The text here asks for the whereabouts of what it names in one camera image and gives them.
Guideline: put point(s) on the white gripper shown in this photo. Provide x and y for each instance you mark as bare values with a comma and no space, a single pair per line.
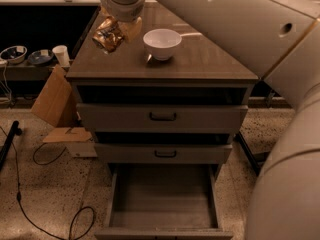
124,10

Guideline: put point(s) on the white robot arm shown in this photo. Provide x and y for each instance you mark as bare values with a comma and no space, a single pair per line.
278,40

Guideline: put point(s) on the grey drawer cabinet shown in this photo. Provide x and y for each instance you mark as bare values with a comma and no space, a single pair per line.
199,73

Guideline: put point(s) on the grey top drawer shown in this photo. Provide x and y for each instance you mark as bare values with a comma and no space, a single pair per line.
162,118

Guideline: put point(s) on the grey bottom drawer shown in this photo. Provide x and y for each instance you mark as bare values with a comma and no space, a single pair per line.
163,202

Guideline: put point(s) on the white bowl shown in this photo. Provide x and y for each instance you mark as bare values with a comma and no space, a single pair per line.
161,44

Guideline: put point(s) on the white paper cup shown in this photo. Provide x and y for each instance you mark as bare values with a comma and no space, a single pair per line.
61,53

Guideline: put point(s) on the blue bowl right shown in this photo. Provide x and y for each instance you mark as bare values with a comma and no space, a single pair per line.
41,57

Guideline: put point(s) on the blue bowl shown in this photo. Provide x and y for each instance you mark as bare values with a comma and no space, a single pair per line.
41,57
14,54

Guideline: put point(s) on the brown cardboard box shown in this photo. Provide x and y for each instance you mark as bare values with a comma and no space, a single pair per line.
56,106

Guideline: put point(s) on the blue bowl left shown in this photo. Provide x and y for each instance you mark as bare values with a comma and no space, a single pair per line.
14,54

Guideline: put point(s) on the black left stand leg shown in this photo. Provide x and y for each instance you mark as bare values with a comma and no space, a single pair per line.
8,144

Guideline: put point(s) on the grey wall shelf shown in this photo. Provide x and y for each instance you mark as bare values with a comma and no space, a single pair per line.
27,72

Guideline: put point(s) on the black stand frame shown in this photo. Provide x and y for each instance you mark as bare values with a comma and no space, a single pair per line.
256,160

